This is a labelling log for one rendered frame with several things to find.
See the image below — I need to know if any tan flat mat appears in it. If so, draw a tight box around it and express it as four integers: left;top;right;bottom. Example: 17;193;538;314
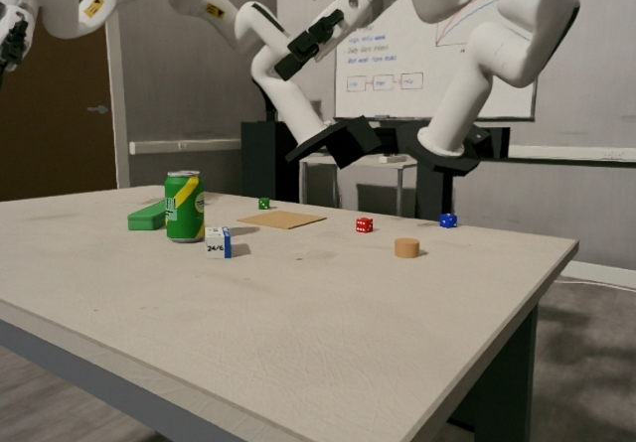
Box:
237;211;327;229

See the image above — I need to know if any green soda can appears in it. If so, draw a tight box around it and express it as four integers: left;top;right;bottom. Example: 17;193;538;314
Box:
164;171;205;243

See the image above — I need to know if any tan short cylinder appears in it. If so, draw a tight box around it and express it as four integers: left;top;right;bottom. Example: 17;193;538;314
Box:
395;237;419;258

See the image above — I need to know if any green rectangular box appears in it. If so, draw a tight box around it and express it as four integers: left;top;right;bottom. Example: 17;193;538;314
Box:
127;200;166;230

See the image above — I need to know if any red die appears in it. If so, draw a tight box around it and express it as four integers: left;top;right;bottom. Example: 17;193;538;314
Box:
356;218;373;233

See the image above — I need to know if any blue die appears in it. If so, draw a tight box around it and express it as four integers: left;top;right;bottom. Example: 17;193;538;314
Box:
440;214;457;228

